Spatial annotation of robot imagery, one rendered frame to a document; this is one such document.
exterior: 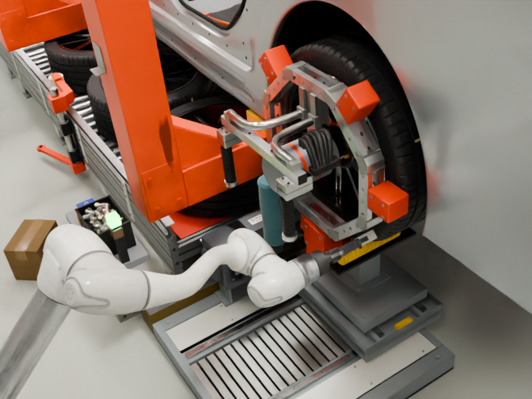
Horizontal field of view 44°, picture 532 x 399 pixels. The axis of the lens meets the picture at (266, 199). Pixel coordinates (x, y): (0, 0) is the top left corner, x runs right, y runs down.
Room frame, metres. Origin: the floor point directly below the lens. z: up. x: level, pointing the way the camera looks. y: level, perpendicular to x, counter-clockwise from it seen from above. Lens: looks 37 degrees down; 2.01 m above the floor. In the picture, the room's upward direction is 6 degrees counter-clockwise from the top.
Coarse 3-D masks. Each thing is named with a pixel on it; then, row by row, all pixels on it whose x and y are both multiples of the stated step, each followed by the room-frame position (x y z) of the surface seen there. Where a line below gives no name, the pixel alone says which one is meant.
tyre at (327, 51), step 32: (352, 32) 1.89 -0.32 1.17; (320, 64) 1.80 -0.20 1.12; (352, 64) 1.68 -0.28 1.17; (384, 64) 1.69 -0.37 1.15; (288, 96) 1.97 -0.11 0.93; (384, 96) 1.59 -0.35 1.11; (384, 128) 1.54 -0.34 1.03; (416, 128) 1.55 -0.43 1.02; (416, 160) 1.51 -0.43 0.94; (416, 192) 1.49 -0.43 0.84; (384, 224) 1.53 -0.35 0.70
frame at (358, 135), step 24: (288, 72) 1.79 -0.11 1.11; (312, 72) 1.76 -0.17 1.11; (264, 96) 1.93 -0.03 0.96; (336, 96) 1.61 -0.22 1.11; (336, 120) 1.59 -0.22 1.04; (360, 120) 1.57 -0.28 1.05; (360, 144) 1.52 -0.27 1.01; (360, 168) 1.50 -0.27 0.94; (360, 192) 1.50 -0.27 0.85; (312, 216) 1.72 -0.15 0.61; (336, 216) 1.69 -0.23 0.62; (360, 216) 1.50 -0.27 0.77; (336, 240) 1.60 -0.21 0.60
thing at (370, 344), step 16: (304, 288) 1.83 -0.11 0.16; (320, 304) 1.74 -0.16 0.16; (416, 304) 1.67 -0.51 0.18; (432, 304) 1.70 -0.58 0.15; (336, 320) 1.65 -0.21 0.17; (400, 320) 1.64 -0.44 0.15; (416, 320) 1.61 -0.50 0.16; (432, 320) 1.65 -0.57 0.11; (352, 336) 1.57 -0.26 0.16; (368, 336) 1.57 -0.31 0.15; (384, 336) 1.55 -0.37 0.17; (400, 336) 1.58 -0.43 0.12; (368, 352) 1.51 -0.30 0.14
